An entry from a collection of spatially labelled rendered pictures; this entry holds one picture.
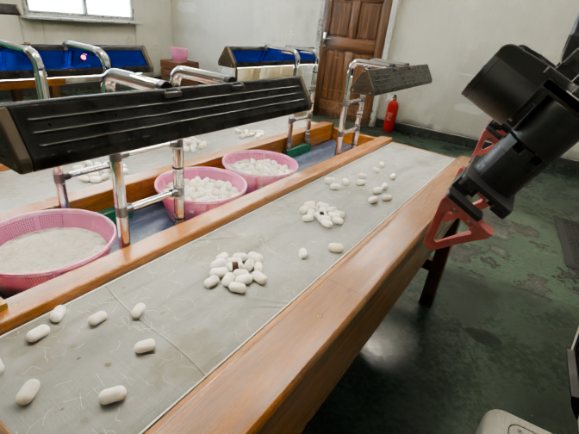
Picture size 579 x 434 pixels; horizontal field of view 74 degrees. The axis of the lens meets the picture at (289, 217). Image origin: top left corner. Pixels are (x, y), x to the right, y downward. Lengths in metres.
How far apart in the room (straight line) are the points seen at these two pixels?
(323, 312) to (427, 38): 4.92
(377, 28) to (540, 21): 1.77
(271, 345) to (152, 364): 0.18
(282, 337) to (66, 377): 0.32
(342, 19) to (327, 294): 5.17
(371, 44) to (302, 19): 1.10
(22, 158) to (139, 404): 0.35
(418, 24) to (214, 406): 5.21
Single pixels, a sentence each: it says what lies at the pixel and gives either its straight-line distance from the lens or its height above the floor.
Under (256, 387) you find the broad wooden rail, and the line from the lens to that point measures 0.59.
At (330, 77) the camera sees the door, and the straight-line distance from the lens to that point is 5.81.
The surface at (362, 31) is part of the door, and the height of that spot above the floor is 1.16.
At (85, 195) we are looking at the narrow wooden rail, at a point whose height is 0.76.
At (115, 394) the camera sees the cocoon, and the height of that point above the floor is 0.76.
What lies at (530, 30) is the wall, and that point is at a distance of 5.33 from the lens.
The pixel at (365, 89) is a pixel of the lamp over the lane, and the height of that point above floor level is 1.06.
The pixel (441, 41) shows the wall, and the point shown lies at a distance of 5.41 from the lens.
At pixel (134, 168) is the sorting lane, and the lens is 1.37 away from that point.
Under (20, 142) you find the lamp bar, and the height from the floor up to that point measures 1.07.
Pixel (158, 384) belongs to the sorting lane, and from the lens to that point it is 0.64.
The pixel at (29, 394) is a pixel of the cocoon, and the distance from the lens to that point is 0.65.
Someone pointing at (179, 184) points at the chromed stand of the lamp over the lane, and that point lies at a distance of 0.93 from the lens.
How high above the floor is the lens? 1.23
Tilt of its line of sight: 27 degrees down
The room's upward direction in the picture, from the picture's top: 6 degrees clockwise
